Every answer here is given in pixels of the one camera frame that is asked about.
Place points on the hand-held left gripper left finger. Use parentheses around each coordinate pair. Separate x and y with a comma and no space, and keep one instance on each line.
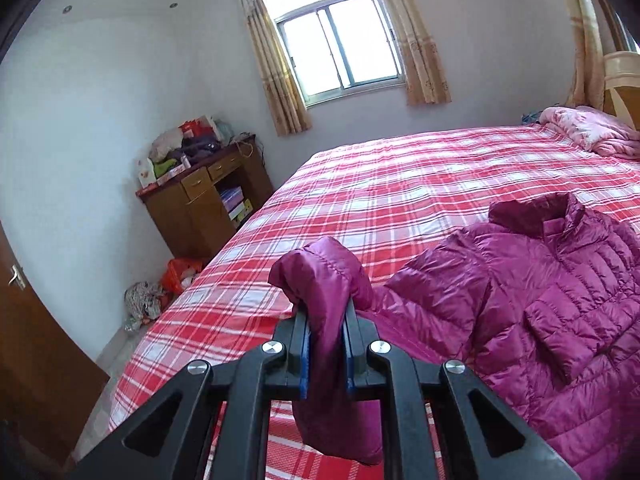
(303,360)

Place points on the stack of flat boxes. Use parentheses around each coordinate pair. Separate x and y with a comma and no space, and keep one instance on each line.
(235,205)

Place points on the white paper bag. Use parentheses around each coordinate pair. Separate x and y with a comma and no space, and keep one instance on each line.
(144,174)

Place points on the flat red box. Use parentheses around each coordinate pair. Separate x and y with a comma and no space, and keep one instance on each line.
(167,179)

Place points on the patterned cloth bundle on floor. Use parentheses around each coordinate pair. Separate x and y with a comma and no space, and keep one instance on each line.
(142,305)

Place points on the beige floral curtain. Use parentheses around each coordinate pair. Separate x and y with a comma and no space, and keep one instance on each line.
(272,60)
(420,50)

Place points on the green cloth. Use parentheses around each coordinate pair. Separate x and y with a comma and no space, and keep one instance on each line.
(165,167)

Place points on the bed with red plaid sheet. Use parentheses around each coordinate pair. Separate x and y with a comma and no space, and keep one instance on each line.
(375,185)

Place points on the magenta puffer jacket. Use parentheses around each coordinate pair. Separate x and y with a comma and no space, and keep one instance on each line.
(500,285)

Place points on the pile of clothes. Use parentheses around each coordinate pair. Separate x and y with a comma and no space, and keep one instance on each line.
(170,145)

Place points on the red gift bag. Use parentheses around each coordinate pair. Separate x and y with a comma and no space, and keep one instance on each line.
(192,129)

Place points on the beige striped curtain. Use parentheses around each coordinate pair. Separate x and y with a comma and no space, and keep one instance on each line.
(585,50)

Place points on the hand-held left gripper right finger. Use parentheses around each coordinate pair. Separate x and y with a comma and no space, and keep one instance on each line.
(349,360)

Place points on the orange plastic bag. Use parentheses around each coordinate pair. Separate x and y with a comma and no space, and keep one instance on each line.
(180,272)

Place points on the pink floral quilt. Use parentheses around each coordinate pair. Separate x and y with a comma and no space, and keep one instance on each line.
(590,127)

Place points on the sliding glass window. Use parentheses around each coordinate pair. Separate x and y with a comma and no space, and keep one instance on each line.
(330,45)

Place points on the blue cloth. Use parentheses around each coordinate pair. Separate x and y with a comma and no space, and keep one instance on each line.
(531,118)

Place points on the brown wooden desk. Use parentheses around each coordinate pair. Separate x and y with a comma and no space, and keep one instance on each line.
(195,215)

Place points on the brown wooden door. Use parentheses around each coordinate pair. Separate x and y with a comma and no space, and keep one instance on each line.
(35,340)

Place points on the cream wooden headboard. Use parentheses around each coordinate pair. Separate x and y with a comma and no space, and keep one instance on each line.
(622,85)

